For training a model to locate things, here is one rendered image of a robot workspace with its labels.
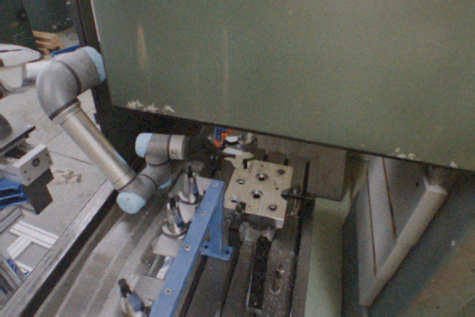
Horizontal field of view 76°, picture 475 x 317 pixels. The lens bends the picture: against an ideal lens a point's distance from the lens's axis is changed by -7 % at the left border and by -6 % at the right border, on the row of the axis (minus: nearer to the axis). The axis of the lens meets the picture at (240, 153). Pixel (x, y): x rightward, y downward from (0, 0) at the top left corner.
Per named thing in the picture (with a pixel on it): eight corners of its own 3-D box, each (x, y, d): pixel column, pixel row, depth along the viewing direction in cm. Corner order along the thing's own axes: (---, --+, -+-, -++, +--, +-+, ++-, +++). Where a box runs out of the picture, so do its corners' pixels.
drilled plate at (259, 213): (220, 214, 117) (220, 206, 114) (238, 165, 139) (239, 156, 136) (282, 229, 113) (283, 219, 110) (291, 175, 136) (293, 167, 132)
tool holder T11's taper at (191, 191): (193, 202, 83) (192, 182, 79) (179, 196, 85) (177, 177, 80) (202, 191, 87) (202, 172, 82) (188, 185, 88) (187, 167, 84)
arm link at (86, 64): (-33, 72, 105) (66, 59, 83) (5, 57, 116) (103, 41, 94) (-14, 102, 112) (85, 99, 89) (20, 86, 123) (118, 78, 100)
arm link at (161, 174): (139, 191, 106) (134, 167, 99) (158, 171, 114) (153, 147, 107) (159, 199, 104) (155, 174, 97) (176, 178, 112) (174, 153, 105)
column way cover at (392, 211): (354, 307, 95) (425, 189, 63) (352, 199, 132) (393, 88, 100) (370, 310, 95) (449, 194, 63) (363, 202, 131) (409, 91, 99)
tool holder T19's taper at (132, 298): (142, 320, 59) (134, 304, 54) (119, 318, 59) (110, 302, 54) (148, 298, 62) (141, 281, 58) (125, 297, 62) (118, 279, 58)
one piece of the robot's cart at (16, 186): (-7, 209, 112) (-17, 192, 107) (13, 193, 119) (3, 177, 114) (10, 216, 111) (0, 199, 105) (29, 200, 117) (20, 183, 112)
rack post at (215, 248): (200, 254, 108) (197, 193, 89) (205, 241, 112) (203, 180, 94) (228, 261, 106) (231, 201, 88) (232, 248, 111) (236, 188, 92)
